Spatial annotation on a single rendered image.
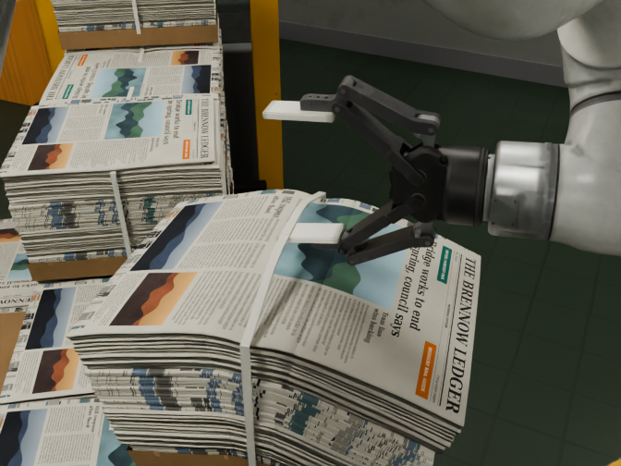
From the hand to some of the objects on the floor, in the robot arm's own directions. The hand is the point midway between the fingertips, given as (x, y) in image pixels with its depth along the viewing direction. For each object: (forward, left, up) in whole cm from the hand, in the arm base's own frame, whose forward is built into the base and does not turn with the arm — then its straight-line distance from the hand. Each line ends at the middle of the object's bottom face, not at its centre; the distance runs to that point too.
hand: (284, 172), depth 68 cm
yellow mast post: (+138, +80, -130) cm, 206 cm away
